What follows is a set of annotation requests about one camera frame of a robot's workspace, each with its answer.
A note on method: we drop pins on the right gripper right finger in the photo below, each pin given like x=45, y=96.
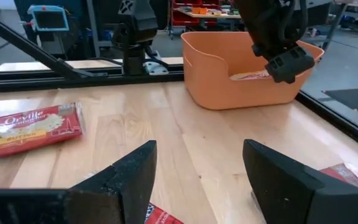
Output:
x=275, y=186

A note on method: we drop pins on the black striped floor mat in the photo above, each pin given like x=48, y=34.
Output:
x=353, y=98

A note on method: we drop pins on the orange plastic basket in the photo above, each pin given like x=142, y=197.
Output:
x=216, y=87

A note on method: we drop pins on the blue framed screen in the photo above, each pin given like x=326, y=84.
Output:
x=48, y=18

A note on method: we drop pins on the red Orville popcorn bag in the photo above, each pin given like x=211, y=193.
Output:
x=162, y=217
x=250, y=75
x=26, y=133
x=343, y=175

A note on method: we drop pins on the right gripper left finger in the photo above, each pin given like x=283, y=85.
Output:
x=126, y=186

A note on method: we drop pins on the black aluminium table frame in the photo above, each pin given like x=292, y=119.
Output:
x=42, y=81

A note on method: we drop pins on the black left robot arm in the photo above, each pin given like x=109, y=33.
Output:
x=135, y=18

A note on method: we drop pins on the silver mounting plate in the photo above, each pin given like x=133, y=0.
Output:
x=155, y=67

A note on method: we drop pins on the red storage shelf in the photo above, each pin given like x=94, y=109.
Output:
x=185, y=14

